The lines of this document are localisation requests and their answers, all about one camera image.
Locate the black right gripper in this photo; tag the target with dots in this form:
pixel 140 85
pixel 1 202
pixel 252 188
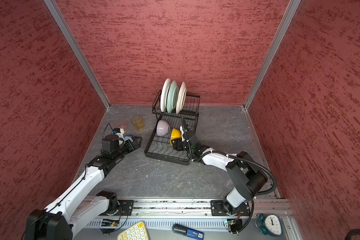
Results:
pixel 178 144

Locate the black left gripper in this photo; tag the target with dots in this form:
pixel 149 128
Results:
pixel 132 148

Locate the white blue floral bowl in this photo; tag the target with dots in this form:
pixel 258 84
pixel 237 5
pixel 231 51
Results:
pixel 129 138

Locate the yellow bowl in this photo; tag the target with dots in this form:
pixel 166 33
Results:
pixel 176 134

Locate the amber glass cup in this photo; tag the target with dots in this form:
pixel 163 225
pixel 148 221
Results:
pixel 138 122

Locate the lilac ceramic bowl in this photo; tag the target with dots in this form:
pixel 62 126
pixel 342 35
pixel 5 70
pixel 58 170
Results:
pixel 163 128

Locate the white plate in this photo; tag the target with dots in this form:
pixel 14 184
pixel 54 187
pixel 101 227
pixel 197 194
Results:
pixel 164 95

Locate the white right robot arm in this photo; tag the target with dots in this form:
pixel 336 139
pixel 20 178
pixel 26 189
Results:
pixel 247 176

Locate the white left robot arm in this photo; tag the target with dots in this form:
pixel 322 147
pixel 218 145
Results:
pixel 61 220

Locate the cream plate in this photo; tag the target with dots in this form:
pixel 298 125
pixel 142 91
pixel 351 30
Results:
pixel 181 98

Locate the mint green plate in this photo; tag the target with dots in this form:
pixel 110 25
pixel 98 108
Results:
pixel 172 97

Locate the blue black marker tool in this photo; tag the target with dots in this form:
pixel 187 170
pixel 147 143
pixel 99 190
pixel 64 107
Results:
pixel 187 232

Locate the yellow keypad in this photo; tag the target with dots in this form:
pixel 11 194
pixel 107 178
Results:
pixel 136 232

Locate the teal analog clock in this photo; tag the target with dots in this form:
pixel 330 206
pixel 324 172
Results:
pixel 269 225

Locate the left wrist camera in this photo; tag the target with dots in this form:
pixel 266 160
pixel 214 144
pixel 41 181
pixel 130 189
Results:
pixel 113 142

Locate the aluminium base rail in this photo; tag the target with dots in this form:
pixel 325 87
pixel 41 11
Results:
pixel 166 208

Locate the aluminium left corner post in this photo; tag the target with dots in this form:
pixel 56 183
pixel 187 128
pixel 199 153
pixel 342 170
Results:
pixel 69 36

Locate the aluminium corner post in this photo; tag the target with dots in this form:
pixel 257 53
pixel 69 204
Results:
pixel 69 36
pixel 279 35

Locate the aluminium right corner post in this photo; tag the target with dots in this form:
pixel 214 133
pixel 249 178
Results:
pixel 279 35

